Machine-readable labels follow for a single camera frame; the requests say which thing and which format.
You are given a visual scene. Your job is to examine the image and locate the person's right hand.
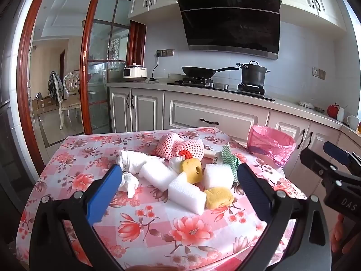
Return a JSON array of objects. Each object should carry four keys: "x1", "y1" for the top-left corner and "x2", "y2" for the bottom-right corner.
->
[{"x1": 331, "y1": 214, "x2": 361, "y2": 256}]

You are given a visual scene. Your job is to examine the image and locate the white foam block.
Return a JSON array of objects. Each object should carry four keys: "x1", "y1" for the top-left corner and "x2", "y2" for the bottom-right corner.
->
[
  {"x1": 140, "y1": 160, "x2": 184, "y2": 193},
  {"x1": 168, "y1": 172, "x2": 207, "y2": 215},
  {"x1": 203, "y1": 163, "x2": 235, "y2": 189}
]

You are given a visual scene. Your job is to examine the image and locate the white mug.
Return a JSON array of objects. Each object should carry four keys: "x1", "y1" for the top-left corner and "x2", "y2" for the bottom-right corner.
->
[{"x1": 346, "y1": 115, "x2": 361, "y2": 131}]

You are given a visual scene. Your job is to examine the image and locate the flat yellow sponge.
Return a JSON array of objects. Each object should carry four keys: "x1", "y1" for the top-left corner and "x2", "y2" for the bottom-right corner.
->
[{"x1": 204, "y1": 187, "x2": 235, "y2": 210}]

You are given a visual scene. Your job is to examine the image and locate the gold wall socket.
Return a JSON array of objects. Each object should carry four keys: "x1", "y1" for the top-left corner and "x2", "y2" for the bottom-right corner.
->
[{"x1": 312, "y1": 67, "x2": 326, "y2": 81}]

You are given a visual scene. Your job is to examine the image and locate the pink floral tablecloth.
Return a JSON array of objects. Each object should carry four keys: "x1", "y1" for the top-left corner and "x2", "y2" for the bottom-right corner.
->
[{"x1": 16, "y1": 126, "x2": 308, "y2": 271}]

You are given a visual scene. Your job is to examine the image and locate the black wok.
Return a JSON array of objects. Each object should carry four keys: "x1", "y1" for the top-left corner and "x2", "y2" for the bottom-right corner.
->
[{"x1": 181, "y1": 66, "x2": 240, "y2": 80}]

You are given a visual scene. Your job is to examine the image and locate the black lidded stock pot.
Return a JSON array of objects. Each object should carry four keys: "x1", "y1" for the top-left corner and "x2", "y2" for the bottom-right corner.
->
[{"x1": 236, "y1": 60, "x2": 271, "y2": 88}]

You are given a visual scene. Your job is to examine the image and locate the yellow sponge with holes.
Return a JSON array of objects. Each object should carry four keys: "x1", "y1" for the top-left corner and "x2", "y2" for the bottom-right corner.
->
[{"x1": 180, "y1": 159, "x2": 203, "y2": 184}]

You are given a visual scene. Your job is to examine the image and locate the green zigzag patterned cloth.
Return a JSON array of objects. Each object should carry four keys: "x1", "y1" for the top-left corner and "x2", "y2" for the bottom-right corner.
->
[{"x1": 221, "y1": 143, "x2": 242, "y2": 187}]

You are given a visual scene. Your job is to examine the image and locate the dark patterned jacket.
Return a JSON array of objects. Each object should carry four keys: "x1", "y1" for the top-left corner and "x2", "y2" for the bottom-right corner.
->
[{"x1": 47, "y1": 71, "x2": 64, "y2": 103}]

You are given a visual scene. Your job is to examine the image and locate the white base cabinets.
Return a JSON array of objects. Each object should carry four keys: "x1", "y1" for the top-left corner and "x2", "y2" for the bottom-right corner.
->
[{"x1": 106, "y1": 81, "x2": 361, "y2": 181}]

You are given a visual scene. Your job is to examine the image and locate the white rice cooker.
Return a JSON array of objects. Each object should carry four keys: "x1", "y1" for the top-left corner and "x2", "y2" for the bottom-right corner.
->
[{"x1": 123, "y1": 63, "x2": 147, "y2": 82}]

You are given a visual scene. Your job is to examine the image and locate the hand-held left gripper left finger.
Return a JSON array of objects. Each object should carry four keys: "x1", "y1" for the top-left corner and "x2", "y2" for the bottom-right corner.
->
[{"x1": 30, "y1": 164, "x2": 125, "y2": 271}]

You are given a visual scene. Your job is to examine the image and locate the red-framed glass sliding door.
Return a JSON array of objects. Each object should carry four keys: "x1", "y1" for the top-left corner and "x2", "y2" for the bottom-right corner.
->
[{"x1": 17, "y1": 0, "x2": 148, "y2": 173}]

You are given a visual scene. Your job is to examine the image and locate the black range hood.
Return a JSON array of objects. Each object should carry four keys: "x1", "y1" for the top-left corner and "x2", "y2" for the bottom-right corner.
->
[{"x1": 177, "y1": 0, "x2": 282, "y2": 60}]

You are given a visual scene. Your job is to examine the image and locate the black power cord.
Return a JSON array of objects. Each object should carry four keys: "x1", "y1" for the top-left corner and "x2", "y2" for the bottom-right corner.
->
[{"x1": 145, "y1": 54, "x2": 160, "y2": 83}]

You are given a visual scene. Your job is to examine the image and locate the red apple-shaped jar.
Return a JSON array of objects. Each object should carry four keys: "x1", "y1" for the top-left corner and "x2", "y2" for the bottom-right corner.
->
[{"x1": 327, "y1": 103, "x2": 342, "y2": 118}]

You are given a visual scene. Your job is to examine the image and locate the black glass gas stove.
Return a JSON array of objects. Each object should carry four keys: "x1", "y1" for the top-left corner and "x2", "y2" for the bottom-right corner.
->
[{"x1": 166, "y1": 77, "x2": 275, "y2": 102}]

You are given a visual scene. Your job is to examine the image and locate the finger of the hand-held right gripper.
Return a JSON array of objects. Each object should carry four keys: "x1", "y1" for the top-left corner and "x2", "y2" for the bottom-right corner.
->
[
  {"x1": 323, "y1": 142, "x2": 361, "y2": 173},
  {"x1": 300, "y1": 148, "x2": 339, "y2": 182}
]

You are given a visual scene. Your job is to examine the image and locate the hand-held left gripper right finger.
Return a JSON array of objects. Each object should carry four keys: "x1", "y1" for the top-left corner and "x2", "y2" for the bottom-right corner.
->
[{"x1": 238, "y1": 162, "x2": 332, "y2": 271}]

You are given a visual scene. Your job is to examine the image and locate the bin with pink bag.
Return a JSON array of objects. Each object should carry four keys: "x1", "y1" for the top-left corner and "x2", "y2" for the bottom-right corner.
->
[{"x1": 247, "y1": 125, "x2": 296, "y2": 168}]

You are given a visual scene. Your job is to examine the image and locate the cardboard box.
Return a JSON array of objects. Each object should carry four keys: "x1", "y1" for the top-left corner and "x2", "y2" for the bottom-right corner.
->
[{"x1": 35, "y1": 94, "x2": 53, "y2": 109}]

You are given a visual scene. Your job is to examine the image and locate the white upholstered dining chair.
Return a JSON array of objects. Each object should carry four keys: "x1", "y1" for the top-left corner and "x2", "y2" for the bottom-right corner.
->
[{"x1": 52, "y1": 70, "x2": 85, "y2": 130}]

